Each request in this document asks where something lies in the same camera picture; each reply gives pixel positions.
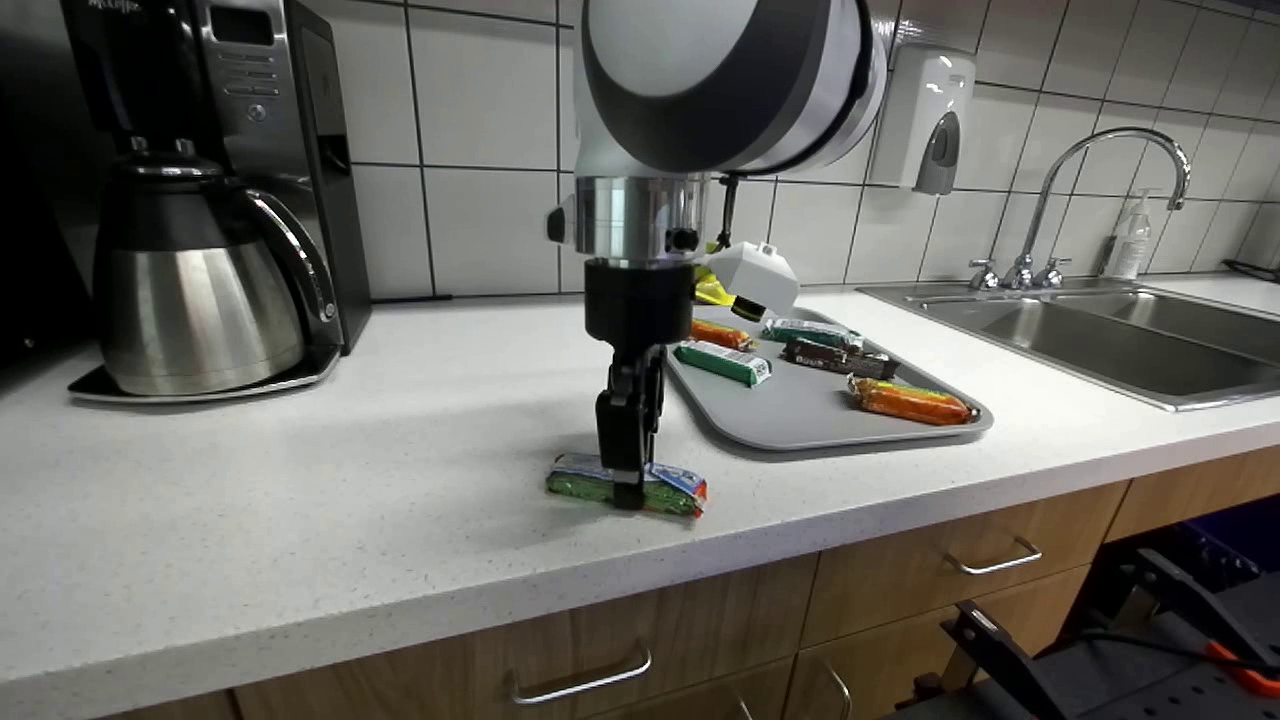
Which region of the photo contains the yellow snack packet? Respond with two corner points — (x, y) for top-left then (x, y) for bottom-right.
(694, 264), (742, 307)

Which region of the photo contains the small orange snack bar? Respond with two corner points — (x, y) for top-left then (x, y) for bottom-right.
(689, 318), (754, 353)

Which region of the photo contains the green and white snack bar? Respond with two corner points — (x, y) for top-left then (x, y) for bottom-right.
(674, 340), (774, 389)

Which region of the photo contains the teal wrapped snack bar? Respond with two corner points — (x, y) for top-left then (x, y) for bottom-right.
(761, 317), (864, 352)

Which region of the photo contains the grey plastic tray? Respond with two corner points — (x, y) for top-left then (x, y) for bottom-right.
(664, 304), (995, 454)

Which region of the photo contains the dark brown snack bar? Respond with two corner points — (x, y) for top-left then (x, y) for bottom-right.
(781, 337), (900, 382)

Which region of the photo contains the large orange snack bar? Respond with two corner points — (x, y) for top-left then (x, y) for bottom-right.
(847, 375), (982, 429)

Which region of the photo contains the wooden drawer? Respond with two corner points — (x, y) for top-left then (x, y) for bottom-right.
(231, 553), (821, 720)
(800, 480), (1132, 650)
(1104, 445), (1280, 544)
(783, 564), (1093, 720)

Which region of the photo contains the black and steel coffee maker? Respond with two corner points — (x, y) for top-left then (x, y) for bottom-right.
(58, 0), (374, 406)

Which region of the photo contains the steel coffee carafe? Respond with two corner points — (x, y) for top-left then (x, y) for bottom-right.
(92, 138), (342, 399)

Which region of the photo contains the chrome tap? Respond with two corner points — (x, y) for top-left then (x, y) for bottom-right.
(967, 126), (1194, 293)

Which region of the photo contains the steel sink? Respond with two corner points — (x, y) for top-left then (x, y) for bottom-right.
(857, 279), (1280, 414)

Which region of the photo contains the clear pump bottle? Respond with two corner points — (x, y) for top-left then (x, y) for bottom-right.
(1102, 187), (1162, 282)

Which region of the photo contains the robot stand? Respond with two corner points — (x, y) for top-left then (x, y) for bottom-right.
(880, 545), (1280, 720)

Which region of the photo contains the orange clamp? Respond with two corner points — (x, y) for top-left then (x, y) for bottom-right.
(1204, 640), (1280, 701)

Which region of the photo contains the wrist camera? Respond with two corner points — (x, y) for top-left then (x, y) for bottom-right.
(703, 241), (801, 323)

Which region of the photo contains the white wall soap dispenser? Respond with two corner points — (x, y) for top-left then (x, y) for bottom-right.
(867, 44), (977, 197)

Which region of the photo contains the drawer handle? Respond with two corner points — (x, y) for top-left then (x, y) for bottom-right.
(509, 644), (654, 707)
(942, 536), (1044, 578)
(819, 658), (854, 720)

